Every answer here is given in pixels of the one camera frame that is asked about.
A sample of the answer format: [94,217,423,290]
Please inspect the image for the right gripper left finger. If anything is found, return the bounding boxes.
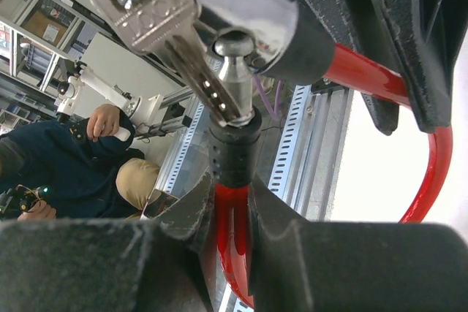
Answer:
[1,174,216,311]

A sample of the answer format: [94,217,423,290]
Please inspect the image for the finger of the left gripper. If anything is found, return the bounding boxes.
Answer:
[371,0,467,133]
[276,0,399,137]

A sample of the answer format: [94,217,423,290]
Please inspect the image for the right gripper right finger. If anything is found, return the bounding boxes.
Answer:
[248,178,467,311]

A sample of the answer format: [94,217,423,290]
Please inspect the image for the red cable lock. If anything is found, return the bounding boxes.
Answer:
[198,0,453,305]

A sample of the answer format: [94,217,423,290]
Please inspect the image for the silver keys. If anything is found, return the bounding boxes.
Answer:
[90,0,241,126]

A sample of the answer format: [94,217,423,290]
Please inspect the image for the seated person in navy jacket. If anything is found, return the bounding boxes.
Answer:
[1,104,160,221]

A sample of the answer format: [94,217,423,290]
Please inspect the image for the metal storage shelves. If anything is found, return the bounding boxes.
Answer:
[1,0,111,122]

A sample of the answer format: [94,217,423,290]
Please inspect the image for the aluminium front rail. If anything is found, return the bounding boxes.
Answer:
[279,88,353,221]

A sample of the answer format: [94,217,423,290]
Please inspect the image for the white slotted cable duct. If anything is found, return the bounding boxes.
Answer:
[155,86,309,199]

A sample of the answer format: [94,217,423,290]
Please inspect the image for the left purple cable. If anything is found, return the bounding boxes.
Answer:
[254,74,285,120]

